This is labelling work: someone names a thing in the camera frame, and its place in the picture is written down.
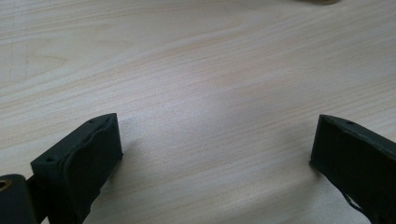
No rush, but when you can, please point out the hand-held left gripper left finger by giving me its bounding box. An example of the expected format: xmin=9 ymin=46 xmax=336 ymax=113
xmin=30 ymin=112 xmax=124 ymax=224

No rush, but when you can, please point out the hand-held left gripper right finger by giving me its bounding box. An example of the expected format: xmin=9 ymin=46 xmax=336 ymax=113
xmin=308 ymin=114 xmax=396 ymax=224

